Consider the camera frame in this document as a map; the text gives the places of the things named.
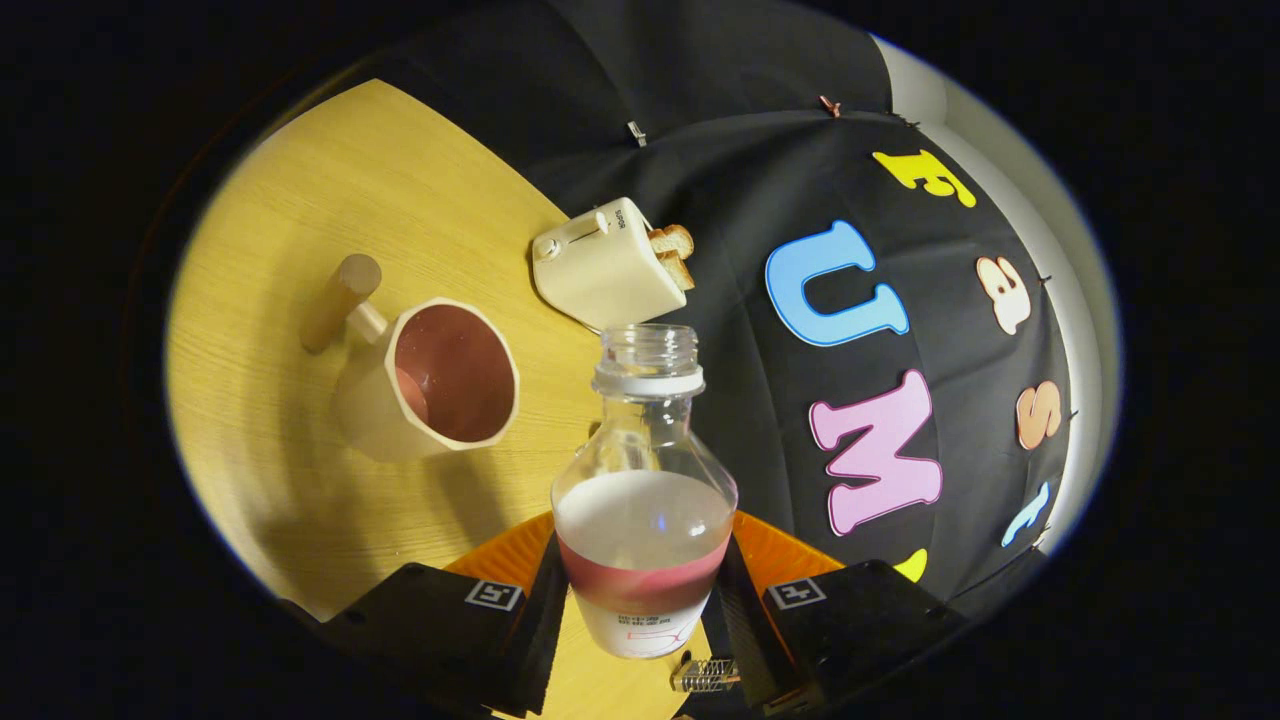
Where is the cream cup wooden handle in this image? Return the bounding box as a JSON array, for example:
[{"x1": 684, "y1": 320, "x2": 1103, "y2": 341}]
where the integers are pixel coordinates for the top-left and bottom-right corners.
[{"x1": 300, "y1": 254, "x2": 521, "y2": 464}]

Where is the wooden table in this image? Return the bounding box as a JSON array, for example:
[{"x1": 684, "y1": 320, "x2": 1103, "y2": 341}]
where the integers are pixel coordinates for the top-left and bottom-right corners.
[{"x1": 165, "y1": 78, "x2": 717, "y2": 720}]

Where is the cream toaster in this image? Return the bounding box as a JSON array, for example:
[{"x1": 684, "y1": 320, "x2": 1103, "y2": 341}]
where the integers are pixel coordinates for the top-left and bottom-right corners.
[{"x1": 531, "y1": 197, "x2": 687, "y2": 332}]

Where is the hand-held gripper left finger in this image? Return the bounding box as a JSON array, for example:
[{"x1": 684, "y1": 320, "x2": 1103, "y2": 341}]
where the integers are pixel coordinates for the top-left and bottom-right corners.
[{"x1": 320, "y1": 512, "x2": 571, "y2": 717}]

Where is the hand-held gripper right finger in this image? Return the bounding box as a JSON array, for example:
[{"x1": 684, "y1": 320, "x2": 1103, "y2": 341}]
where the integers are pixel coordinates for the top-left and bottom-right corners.
[{"x1": 713, "y1": 510, "x2": 967, "y2": 717}]

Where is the metal wire holder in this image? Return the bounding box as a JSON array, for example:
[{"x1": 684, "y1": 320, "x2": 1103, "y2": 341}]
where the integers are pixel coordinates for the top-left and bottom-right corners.
[{"x1": 671, "y1": 655, "x2": 742, "y2": 694}]

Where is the clear juice bottle pink label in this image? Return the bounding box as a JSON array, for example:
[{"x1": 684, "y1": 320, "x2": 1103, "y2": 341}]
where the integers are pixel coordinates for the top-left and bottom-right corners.
[{"x1": 551, "y1": 324, "x2": 739, "y2": 660}]

